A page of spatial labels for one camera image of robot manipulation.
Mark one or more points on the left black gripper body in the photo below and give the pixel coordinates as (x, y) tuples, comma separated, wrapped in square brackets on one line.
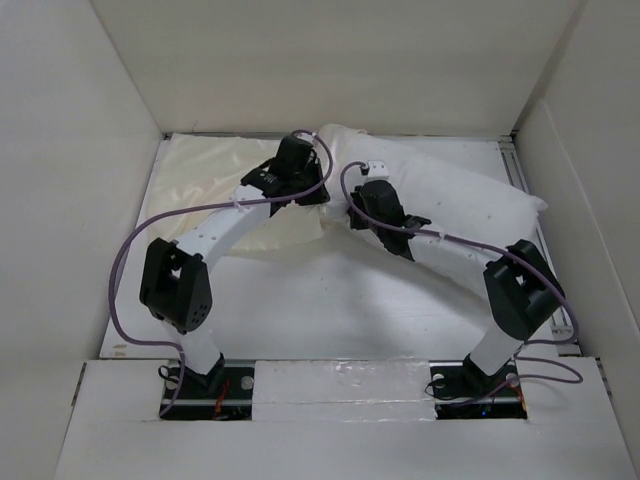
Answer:
[(298, 179)]

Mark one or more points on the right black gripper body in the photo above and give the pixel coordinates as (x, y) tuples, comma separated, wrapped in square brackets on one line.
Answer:
[(359, 200)]

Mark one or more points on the white pillow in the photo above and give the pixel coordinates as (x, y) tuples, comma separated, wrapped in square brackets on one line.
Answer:
[(459, 201)]

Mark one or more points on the cream pillowcase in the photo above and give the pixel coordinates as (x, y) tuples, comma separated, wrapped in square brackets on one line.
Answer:
[(198, 170)]

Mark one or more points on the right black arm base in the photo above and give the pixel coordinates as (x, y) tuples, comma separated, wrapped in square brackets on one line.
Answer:
[(460, 393)]

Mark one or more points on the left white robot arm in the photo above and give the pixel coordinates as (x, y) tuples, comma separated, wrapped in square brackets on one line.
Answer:
[(175, 285)]

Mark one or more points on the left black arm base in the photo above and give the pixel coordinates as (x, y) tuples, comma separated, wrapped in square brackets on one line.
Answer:
[(231, 399)]

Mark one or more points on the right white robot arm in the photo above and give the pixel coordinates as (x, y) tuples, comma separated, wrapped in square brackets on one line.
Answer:
[(521, 291)]

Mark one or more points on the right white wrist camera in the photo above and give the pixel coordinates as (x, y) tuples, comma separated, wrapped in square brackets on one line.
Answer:
[(374, 170)]

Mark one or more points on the aluminium rail right side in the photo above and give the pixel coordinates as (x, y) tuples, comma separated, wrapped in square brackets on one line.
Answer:
[(559, 324)]

